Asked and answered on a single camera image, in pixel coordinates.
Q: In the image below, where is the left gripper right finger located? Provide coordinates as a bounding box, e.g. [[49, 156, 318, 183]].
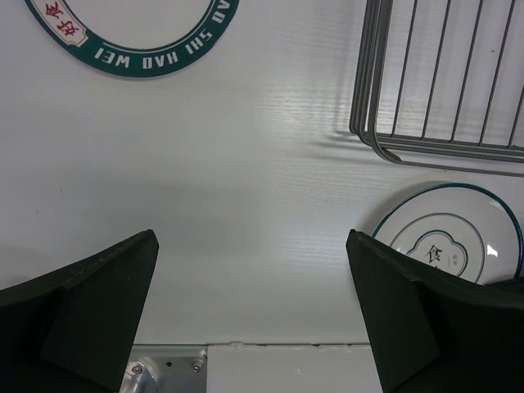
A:
[[346, 230, 523, 392]]

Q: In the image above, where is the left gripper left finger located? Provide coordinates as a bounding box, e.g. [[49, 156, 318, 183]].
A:
[[1, 229, 159, 390]]

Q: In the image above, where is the white plate thin dark rim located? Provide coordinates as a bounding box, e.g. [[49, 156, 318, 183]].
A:
[[372, 183, 523, 284]]

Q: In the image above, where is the white plate green lettered rim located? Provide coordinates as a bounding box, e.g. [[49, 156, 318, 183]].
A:
[[26, 0, 239, 79]]

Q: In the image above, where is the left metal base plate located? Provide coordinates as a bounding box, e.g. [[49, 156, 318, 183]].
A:
[[120, 345, 208, 393]]

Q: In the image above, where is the metal wire dish rack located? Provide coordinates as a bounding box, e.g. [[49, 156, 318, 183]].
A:
[[349, 1, 523, 178]]

